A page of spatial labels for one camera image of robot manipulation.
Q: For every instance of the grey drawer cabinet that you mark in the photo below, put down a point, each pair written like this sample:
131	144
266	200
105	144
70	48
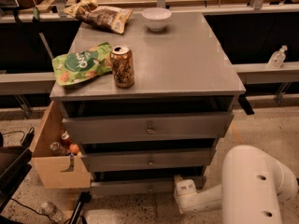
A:
180	70

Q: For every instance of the white bowl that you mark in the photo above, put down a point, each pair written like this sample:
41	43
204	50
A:
156	18

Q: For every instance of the grey drawer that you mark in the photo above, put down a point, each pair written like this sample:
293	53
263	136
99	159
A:
119	129
127	187
147	159

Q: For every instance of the black equipment at left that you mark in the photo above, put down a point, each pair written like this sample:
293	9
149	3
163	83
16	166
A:
14	166

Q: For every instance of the orange fruit in box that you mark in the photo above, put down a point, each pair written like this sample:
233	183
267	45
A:
74	149

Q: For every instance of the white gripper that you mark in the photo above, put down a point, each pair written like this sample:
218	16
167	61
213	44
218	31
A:
186	190

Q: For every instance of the wooden side box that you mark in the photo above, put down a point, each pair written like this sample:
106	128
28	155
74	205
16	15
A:
56	172

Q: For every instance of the green snack bag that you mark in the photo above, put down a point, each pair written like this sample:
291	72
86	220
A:
77	67

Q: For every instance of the black tripod leg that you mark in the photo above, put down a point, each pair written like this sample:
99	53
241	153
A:
85	197

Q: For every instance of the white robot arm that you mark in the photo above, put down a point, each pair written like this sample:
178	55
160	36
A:
253	185

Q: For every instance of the grey bottom drawer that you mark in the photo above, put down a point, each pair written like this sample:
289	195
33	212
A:
127	187

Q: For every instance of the dark bottle in box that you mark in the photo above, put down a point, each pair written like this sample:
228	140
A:
58	149

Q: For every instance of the grey middle drawer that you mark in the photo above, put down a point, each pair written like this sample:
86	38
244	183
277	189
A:
147	159

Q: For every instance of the clear plastic bottle on floor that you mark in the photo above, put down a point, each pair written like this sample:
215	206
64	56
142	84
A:
52	211

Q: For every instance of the grey top drawer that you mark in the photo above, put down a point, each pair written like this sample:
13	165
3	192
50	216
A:
119	129

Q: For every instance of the brown chip bag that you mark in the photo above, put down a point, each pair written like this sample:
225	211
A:
102	17

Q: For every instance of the hand sanitizer pump bottle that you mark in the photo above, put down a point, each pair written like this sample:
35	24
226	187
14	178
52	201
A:
278	57

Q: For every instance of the gold beverage can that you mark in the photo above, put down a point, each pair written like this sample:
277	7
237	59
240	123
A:
122	66

